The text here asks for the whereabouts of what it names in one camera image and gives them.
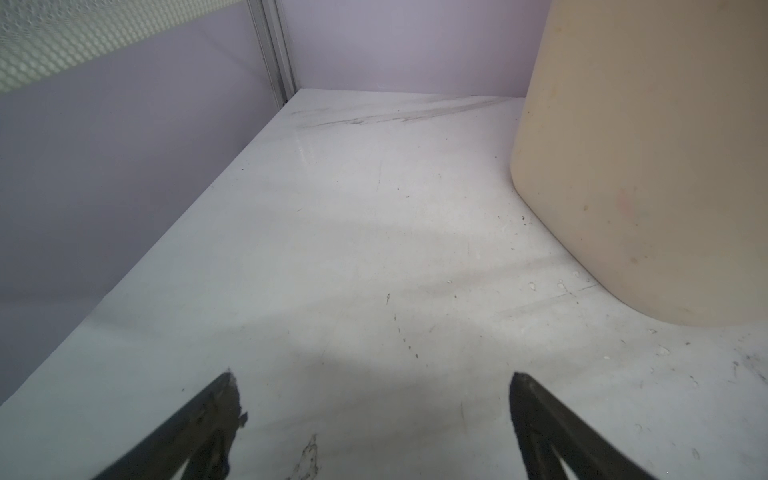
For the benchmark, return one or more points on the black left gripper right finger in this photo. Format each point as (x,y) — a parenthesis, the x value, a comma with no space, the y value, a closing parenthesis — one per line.
(551,437)

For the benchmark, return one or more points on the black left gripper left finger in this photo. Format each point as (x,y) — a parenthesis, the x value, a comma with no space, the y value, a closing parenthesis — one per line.
(194,442)

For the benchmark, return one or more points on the yellow lined trash bin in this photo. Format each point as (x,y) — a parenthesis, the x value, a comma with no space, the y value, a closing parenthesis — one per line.
(642,148)

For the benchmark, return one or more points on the aluminium left corner post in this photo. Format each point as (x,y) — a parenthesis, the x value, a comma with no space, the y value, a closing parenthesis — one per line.
(273,39)

